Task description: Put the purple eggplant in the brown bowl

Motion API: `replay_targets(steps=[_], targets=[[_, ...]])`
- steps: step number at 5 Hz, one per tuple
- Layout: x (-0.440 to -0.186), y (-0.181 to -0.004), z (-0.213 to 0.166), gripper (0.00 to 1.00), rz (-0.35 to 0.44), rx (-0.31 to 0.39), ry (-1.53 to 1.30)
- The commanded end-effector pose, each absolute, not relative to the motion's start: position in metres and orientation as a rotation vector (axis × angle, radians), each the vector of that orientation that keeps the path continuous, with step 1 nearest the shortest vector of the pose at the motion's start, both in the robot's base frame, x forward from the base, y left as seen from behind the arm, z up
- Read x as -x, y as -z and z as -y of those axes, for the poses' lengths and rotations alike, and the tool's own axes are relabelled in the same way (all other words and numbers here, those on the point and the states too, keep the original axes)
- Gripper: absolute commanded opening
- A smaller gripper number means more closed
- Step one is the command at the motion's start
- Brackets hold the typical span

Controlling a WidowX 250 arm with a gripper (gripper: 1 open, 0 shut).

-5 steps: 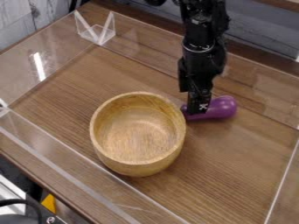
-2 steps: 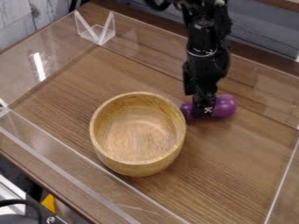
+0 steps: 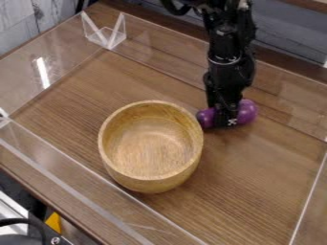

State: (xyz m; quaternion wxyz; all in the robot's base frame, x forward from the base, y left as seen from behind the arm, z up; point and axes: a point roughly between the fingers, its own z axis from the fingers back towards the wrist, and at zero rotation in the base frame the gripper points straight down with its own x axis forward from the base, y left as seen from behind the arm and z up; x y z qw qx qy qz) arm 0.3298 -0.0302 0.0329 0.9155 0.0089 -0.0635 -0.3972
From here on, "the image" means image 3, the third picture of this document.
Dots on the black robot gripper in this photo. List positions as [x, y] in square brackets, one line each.
[225, 79]

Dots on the purple toy eggplant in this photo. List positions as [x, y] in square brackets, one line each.
[246, 111]

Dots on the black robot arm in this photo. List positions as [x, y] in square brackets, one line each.
[226, 20]

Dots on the brown wooden bowl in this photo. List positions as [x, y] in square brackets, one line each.
[149, 144]

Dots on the yellow black equipment base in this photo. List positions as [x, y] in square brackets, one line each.
[45, 229]

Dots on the clear acrylic corner bracket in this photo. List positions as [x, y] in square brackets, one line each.
[106, 37]

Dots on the clear acrylic tray wall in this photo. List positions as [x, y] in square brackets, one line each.
[82, 193]

